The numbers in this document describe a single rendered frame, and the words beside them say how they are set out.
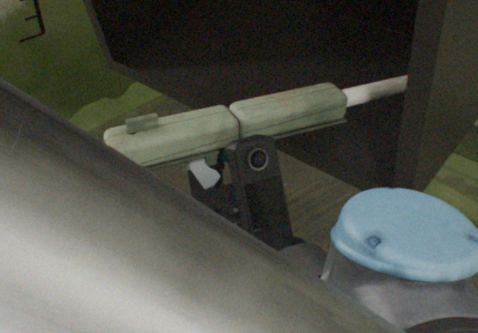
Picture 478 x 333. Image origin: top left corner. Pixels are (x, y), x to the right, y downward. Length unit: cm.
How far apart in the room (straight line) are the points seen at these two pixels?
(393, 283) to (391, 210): 5
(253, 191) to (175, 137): 12
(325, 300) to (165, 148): 43
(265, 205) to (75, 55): 114
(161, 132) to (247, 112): 11
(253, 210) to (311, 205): 79
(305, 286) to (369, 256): 17
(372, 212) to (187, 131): 29
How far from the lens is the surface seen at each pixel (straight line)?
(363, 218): 34
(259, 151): 50
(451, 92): 62
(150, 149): 57
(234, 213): 54
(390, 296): 32
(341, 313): 17
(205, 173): 59
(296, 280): 16
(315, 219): 126
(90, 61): 162
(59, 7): 152
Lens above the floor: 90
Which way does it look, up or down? 37 degrees down
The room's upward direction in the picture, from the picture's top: straight up
